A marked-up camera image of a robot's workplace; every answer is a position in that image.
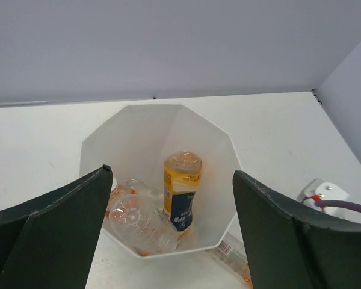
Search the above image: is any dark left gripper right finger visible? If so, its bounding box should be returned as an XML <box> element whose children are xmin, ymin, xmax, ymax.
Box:
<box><xmin>232</xmin><ymin>170</ymin><xmax>361</xmax><ymax>288</ymax></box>

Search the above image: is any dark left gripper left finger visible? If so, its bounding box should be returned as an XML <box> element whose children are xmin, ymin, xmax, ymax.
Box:
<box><xmin>0</xmin><ymin>165</ymin><xmax>113</xmax><ymax>288</ymax></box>

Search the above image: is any orange drink bottle white label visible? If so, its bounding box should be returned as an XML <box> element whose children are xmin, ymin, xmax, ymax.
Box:
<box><xmin>206</xmin><ymin>233</ymin><xmax>253</xmax><ymax>288</ymax></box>

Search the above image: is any clear bottle white cap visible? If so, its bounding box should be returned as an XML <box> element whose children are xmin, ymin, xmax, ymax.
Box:
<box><xmin>108</xmin><ymin>194</ymin><xmax>179</xmax><ymax>255</ymax></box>

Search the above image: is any orange bottle blue label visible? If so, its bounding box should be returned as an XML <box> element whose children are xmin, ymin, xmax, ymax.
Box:
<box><xmin>163</xmin><ymin>151</ymin><xmax>202</xmax><ymax>236</ymax></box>

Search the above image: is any white octagonal plastic bin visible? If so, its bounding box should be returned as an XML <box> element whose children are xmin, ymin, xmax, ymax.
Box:
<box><xmin>79</xmin><ymin>104</ymin><xmax>240</xmax><ymax>255</ymax></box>

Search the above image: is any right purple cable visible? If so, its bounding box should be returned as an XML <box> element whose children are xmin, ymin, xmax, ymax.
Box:
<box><xmin>315</xmin><ymin>199</ymin><xmax>361</xmax><ymax>217</ymax></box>

